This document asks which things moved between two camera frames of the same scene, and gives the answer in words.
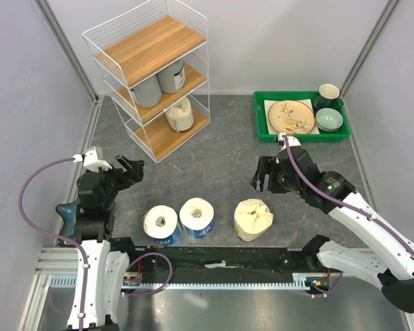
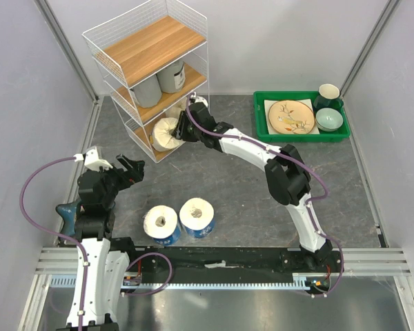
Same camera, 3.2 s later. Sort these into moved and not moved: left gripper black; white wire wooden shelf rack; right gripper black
Moved: right gripper black
Not moved: white wire wooden shelf rack; left gripper black
